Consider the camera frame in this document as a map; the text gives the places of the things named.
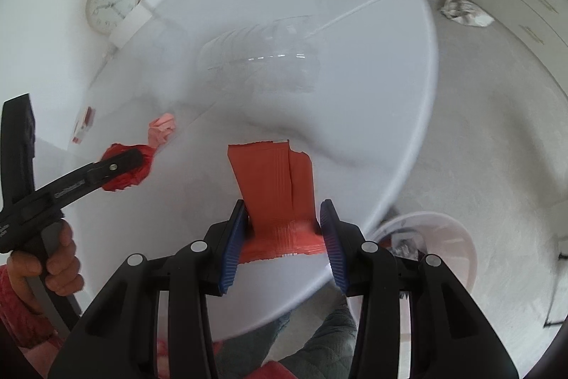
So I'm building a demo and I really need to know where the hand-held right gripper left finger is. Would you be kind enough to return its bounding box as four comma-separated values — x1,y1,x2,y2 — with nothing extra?
48,199,249,379

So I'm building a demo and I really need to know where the clear plastic container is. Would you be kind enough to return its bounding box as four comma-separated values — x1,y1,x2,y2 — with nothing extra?
197,13,322,96

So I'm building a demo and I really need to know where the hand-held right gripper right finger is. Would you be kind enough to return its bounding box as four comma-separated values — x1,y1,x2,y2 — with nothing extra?
319,199,520,379

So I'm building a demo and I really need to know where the black metal stand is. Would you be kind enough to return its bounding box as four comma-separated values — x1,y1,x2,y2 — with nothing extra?
544,237,568,327

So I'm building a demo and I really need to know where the white clock stand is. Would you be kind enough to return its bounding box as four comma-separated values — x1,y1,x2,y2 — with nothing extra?
109,0,156,47

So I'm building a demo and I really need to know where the orange-red wrapper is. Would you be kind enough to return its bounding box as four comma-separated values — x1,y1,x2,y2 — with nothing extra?
227,139,329,264

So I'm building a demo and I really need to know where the round white clock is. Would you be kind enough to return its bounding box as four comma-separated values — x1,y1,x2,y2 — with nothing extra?
85,0,140,34

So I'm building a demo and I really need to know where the pink crumpled paper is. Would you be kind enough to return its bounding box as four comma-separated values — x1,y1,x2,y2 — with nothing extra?
148,114,178,147

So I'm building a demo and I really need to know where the white plastic bin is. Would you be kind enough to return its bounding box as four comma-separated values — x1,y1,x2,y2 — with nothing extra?
346,210,480,344

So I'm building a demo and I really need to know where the person's red patterned garment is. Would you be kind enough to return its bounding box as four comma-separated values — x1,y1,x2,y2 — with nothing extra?
155,339,311,379

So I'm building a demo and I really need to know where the white crumpled paper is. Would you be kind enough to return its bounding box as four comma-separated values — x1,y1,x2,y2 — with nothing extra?
439,0,495,28

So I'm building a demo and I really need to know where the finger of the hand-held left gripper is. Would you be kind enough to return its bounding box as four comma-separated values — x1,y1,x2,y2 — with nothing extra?
88,148,145,188

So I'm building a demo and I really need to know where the small red and white box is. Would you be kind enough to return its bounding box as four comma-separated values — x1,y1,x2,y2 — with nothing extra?
71,106,97,145

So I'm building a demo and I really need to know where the red wrapper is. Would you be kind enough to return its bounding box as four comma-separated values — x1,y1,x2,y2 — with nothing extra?
100,143,154,192

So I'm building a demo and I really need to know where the person's left hand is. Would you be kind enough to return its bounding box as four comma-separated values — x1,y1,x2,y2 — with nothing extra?
8,220,85,314

